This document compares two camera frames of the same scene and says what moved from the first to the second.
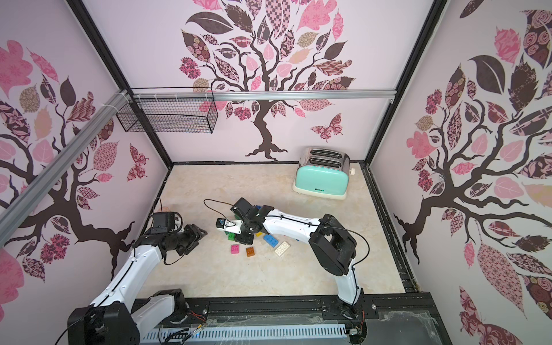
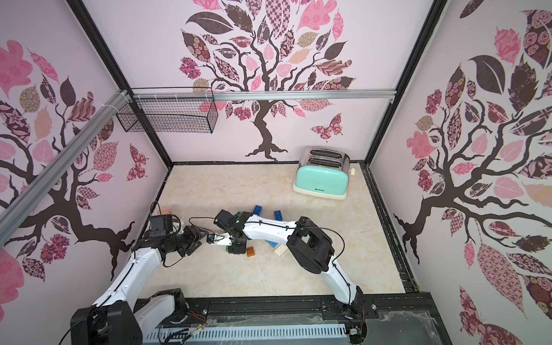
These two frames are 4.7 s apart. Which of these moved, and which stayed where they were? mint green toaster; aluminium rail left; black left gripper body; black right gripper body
Moved: black right gripper body
Stayed: aluminium rail left; mint green toaster; black left gripper body
